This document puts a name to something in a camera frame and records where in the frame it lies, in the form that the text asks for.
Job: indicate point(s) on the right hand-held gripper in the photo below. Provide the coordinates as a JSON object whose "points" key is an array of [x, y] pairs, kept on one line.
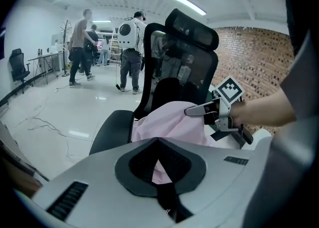
{"points": [[229, 90]]}

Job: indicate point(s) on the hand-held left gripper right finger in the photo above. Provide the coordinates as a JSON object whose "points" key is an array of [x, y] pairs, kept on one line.
{"points": [[197, 174]]}

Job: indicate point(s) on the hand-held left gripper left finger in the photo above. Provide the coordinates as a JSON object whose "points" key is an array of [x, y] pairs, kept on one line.
{"points": [[124, 177]]}

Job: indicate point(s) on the pink cloth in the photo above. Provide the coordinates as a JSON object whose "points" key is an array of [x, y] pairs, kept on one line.
{"points": [[169, 122]]}

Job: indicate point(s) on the person's right forearm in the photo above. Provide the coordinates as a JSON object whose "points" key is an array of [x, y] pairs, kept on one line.
{"points": [[264, 110]]}

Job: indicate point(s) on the black mesh office chair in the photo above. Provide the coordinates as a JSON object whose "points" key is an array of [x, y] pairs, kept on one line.
{"points": [[114, 127]]}

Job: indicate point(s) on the person's gray shirt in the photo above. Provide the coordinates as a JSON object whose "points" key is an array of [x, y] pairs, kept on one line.
{"points": [[294, 147]]}

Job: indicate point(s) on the white dome backpack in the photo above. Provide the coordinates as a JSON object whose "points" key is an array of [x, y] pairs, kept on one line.
{"points": [[127, 34]]}

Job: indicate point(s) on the ceiling tube light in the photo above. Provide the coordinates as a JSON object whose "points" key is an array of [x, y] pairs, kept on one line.
{"points": [[185, 1], [101, 21]]}

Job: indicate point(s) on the black coat rack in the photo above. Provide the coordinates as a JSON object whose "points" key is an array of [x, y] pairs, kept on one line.
{"points": [[66, 47]]}

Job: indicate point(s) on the gray trestle table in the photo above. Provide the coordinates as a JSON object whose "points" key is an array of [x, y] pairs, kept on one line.
{"points": [[47, 56]]}

